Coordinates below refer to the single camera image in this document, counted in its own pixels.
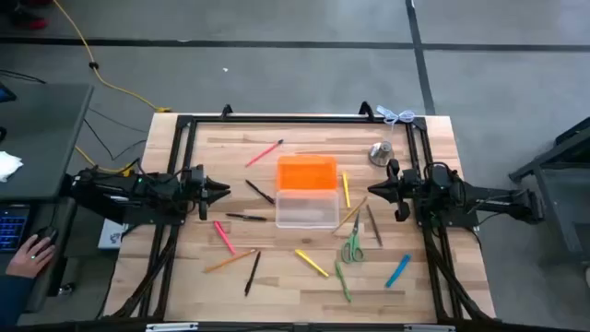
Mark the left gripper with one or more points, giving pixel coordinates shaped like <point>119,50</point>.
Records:
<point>196,189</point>

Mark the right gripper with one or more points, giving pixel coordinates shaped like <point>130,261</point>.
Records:
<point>405,189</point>

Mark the grey pen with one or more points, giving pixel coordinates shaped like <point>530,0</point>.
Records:
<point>374,225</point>

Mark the yellow highlighter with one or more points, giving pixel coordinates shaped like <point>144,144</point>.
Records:
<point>345,189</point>
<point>311,263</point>

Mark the black pen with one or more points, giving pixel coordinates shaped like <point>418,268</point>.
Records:
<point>252,273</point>
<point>245,216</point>
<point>260,192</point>

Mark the wooden pencil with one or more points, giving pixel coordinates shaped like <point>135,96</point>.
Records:
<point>350,214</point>

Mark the pink highlighter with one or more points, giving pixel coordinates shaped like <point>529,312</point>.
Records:
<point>224,237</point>

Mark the green scissors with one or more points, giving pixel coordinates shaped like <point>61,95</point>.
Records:
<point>355,230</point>

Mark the pink pencil with blue tip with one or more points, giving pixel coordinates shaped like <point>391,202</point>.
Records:
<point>264,153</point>

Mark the person's forearm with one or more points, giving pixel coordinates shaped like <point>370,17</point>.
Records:
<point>14,299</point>

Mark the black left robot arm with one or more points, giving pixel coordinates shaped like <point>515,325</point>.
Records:
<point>115,191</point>

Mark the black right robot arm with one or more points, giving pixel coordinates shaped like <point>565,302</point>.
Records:
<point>488,200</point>

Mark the clear box with orange lid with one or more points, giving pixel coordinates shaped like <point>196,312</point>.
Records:
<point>306,184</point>

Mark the white box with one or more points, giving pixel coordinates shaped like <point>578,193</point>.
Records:
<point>110,235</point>

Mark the orange pencil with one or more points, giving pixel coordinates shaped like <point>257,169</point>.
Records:
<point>229,261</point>

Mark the blue pen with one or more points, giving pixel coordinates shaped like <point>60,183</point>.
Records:
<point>397,270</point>

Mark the green pen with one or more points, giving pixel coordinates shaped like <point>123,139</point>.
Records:
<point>342,281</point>

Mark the black computer mouse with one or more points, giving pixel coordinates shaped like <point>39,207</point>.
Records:
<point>48,233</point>

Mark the dark metal cart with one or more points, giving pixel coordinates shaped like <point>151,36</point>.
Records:
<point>558,214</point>

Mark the desk caster wheel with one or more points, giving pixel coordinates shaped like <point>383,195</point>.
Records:
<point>67,289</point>

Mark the grey desk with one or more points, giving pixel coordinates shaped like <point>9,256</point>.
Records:
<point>41,129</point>

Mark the person's hand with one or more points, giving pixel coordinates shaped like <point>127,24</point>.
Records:
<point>30,258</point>

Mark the backlit keyboard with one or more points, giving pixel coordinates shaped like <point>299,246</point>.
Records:
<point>11,228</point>

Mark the white tissue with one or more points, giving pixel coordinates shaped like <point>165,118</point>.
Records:
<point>9,166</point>

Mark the black aluminium rig frame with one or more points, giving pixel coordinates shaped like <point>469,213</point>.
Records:
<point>299,119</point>

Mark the silver bracket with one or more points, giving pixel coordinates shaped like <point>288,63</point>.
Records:
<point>428,328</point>
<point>170,327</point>

